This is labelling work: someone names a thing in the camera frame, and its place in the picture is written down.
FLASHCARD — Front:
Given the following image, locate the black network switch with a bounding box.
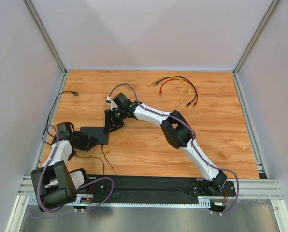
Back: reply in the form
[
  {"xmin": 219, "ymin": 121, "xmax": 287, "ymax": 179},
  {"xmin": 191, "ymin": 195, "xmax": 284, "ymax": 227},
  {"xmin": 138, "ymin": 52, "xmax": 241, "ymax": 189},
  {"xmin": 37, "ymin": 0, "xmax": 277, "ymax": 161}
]
[{"xmin": 80, "ymin": 127, "xmax": 109, "ymax": 145}]

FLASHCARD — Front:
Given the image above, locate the black power adapter cable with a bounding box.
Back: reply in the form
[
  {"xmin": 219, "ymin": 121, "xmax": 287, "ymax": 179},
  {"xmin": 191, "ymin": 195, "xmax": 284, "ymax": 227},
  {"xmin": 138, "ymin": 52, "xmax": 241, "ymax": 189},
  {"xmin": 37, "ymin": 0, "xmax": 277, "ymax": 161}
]
[{"xmin": 68, "ymin": 144, "xmax": 118, "ymax": 177}]

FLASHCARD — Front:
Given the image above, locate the black ethernet cable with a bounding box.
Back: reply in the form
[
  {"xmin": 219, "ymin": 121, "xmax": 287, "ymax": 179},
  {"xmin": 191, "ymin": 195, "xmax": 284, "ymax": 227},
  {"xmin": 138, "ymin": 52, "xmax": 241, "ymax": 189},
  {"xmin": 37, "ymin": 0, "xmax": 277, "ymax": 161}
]
[{"xmin": 152, "ymin": 75, "xmax": 199, "ymax": 108}]

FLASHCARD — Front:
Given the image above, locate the yellow ethernet cable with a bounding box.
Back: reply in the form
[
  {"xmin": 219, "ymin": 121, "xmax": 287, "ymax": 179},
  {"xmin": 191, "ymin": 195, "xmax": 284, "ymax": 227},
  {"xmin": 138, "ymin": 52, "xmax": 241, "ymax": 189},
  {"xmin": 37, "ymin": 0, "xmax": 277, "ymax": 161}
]
[{"xmin": 147, "ymin": 75, "xmax": 189, "ymax": 109}]

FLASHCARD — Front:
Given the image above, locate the red ethernet cable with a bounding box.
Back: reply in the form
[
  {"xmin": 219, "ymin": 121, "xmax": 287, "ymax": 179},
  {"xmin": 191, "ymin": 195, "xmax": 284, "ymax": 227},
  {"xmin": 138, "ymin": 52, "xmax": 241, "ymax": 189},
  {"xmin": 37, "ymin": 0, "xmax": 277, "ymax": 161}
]
[{"xmin": 159, "ymin": 79, "xmax": 199, "ymax": 107}]

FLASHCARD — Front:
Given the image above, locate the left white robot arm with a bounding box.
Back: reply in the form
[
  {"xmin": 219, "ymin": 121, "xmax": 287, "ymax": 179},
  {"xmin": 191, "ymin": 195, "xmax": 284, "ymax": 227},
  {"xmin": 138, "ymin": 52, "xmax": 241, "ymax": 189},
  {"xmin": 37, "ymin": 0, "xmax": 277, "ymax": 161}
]
[{"xmin": 31, "ymin": 122, "xmax": 98, "ymax": 212}]

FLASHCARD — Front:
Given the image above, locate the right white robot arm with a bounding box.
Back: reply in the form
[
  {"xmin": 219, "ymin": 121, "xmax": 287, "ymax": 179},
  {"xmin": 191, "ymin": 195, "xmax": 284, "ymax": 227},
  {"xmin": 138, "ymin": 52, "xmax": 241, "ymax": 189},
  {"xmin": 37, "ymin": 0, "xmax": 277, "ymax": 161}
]
[{"xmin": 104, "ymin": 93, "xmax": 227, "ymax": 191}]

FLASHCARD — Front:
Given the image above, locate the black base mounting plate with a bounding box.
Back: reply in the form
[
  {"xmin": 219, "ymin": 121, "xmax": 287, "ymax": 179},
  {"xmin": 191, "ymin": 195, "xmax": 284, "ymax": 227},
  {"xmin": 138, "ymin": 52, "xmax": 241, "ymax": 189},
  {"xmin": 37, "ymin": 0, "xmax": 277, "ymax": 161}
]
[{"xmin": 76, "ymin": 173, "xmax": 239, "ymax": 203}]

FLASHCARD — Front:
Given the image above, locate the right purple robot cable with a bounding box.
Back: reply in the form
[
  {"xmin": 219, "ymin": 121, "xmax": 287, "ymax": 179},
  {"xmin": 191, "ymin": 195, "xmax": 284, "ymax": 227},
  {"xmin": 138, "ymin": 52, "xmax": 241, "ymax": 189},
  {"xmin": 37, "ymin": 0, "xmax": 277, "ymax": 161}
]
[{"xmin": 106, "ymin": 83, "xmax": 240, "ymax": 216}]

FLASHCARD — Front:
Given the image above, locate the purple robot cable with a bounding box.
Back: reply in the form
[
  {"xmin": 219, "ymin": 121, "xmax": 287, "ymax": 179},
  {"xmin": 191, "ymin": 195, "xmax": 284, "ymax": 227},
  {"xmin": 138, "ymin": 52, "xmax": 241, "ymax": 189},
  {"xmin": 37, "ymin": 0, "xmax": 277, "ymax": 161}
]
[
  {"xmin": 106, "ymin": 83, "xmax": 240, "ymax": 216},
  {"xmin": 36, "ymin": 124, "xmax": 115, "ymax": 213}
]

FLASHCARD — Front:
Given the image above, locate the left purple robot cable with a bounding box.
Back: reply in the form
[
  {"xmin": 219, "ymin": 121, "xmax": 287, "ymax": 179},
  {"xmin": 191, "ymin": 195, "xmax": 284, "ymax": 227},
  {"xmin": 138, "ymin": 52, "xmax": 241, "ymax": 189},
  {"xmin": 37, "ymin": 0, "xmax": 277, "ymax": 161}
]
[{"xmin": 36, "ymin": 124, "xmax": 115, "ymax": 213}]

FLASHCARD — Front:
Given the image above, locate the black wall cable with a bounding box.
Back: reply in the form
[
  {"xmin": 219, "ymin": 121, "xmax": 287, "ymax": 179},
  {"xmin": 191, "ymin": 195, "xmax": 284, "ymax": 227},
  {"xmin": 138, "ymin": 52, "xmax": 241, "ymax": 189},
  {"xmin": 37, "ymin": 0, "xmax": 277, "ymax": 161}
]
[{"xmin": 41, "ymin": 90, "xmax": 80, "ymax": 145}]

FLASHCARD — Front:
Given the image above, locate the grey slotted cable duct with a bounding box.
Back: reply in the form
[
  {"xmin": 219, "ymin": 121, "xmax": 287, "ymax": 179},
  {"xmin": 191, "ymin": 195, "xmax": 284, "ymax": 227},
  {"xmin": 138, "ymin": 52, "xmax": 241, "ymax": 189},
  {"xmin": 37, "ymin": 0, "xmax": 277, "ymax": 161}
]
[{"xmin": 28, "ymin": 196, "xmax": 212, "ymax": 207}]

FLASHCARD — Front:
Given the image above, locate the left aluminium frame post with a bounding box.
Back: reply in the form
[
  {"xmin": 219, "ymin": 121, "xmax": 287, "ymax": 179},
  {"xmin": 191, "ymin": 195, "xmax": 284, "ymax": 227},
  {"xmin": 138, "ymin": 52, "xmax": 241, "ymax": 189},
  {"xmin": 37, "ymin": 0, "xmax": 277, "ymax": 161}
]
[{"xmin": 23, "ymin": 0, "xmax": 67, "ymax": 74}]

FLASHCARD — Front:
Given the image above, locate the aluminium frame post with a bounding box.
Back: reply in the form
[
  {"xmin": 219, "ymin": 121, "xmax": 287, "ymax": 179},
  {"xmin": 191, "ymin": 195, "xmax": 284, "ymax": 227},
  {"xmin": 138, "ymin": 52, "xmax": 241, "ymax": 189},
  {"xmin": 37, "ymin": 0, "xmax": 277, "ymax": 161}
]
[
  {"xmin": 23, "ymin": 0, "xmax": 67, "ymax": 74},
  {"xmin": 232, "ymin": 0, "xmax": 281, "ymax": 75}
]

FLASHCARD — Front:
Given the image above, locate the front aluminium frame rail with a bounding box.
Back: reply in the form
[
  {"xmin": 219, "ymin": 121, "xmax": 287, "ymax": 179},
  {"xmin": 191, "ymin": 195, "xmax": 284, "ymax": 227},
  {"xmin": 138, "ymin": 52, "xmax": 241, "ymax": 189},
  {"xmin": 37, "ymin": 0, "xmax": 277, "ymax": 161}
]
[{"xmin": 18, "ymin": 176, "xmax": 283, "ymax": 200}]

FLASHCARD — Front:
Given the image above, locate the right aluminium frame post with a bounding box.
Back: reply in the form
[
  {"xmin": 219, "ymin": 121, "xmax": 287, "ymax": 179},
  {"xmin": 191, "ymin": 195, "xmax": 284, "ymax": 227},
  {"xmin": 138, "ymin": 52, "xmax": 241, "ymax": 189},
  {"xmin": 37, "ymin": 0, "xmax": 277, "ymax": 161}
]
[{"xmin": 232, "ymin": 0, "xmax": 281, "ymax": 75}]

